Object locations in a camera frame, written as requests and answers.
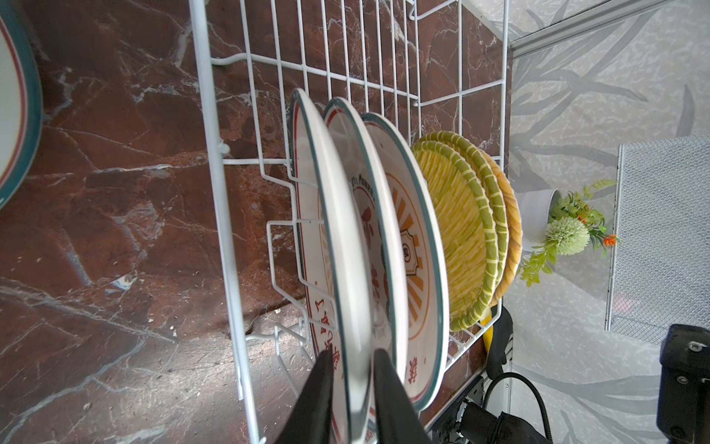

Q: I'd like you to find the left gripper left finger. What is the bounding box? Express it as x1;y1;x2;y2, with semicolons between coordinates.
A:
275;348;334;444

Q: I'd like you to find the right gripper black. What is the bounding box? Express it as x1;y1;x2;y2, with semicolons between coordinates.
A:
656;324;709;443

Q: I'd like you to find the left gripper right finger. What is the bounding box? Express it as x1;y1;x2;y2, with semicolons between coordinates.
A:
373;349;430;444

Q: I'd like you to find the white plate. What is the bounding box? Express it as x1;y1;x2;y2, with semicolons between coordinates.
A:
362;113;449;412
290;88;373;443
323;97;409;380
1;1;44;206

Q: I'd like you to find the yellow black rubber glove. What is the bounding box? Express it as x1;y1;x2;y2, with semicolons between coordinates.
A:
484;305;513;379

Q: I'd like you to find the green woven plate left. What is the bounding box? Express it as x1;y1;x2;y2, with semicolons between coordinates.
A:
412;140;499;332

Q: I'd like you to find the green woven plate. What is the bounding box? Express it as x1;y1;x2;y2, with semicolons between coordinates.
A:
422;131;510;290
412;140;499;332

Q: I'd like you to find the potted artificial flower plant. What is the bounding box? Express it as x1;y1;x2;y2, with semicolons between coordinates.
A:
516;179;619;287

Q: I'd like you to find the tan woven plate right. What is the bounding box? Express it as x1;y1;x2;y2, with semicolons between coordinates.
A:
481;152;523;307

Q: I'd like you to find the green woven plate middle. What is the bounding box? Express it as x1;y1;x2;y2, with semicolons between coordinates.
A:
422;131;510;290

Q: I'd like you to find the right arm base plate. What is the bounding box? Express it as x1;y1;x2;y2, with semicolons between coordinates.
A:
432;376;556;444

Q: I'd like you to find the white mesh wall basket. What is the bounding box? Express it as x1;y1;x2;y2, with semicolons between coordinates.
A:
605;135;709;344

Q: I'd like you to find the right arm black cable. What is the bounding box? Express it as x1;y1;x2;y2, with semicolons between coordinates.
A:
481;371;555;442

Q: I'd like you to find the white wire dish rack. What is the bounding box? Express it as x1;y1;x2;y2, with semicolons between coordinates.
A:
190;1;503;443

